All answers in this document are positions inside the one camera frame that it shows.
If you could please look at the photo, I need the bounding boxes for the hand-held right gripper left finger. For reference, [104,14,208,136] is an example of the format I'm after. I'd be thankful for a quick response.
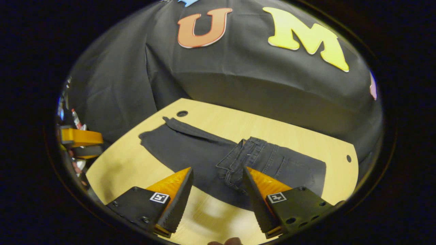
[106,167,194,238]

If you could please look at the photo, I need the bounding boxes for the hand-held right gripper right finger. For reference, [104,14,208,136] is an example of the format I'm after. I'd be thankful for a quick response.
[243,166,345,239]

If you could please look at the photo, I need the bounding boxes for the black jeans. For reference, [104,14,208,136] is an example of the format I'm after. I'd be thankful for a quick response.
[139,116,327,211]

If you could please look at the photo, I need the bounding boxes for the black backdrop cloth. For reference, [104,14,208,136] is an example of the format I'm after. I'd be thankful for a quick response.
[66,0,384,164]

